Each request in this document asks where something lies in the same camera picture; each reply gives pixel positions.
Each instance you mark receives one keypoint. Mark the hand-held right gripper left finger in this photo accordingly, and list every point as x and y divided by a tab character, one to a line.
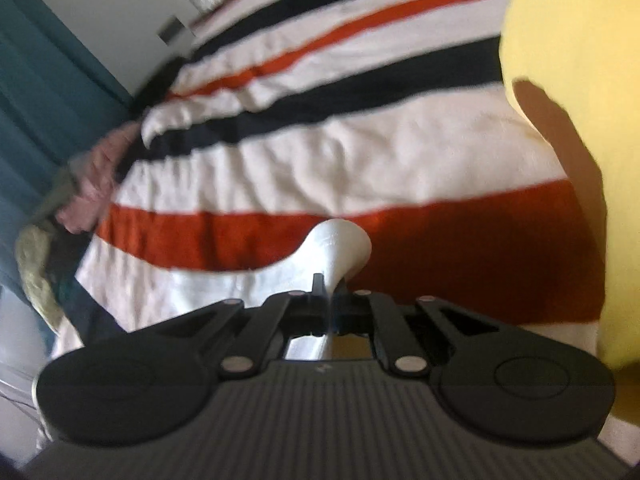
320	312

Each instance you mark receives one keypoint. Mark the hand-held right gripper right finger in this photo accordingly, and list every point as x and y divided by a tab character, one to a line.
345	312

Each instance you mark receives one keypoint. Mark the white knit garment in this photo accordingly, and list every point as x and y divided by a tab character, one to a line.
337	245

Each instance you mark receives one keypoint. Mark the striped blanket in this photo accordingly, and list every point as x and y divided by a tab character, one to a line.
350	160

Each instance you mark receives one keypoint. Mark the dark cloth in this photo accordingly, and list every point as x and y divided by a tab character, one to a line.
75	247

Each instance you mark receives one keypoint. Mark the pink cloth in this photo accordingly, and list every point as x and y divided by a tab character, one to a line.
97	180

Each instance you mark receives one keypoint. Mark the teal curtain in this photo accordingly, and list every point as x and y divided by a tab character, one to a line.
45	90

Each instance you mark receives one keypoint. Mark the person's yellow shirt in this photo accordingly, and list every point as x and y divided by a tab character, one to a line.
575	35

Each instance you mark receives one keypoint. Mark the grey wall socket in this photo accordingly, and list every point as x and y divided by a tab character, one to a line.
171	30

